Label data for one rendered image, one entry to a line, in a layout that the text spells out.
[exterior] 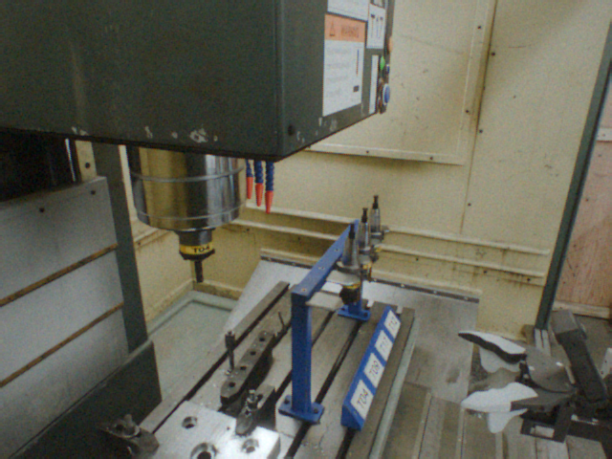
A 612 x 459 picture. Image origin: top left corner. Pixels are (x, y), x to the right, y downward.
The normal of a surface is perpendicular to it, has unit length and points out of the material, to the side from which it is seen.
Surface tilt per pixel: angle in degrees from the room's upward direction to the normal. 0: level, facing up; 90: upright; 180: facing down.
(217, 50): 90
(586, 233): 90
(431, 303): 24
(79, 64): 90
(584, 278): 90
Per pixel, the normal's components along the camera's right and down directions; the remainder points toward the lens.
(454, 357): -0.15, -0.71
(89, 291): 0.93, 0.15
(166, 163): -0.08, 0.37
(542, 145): -0.41, 0.34
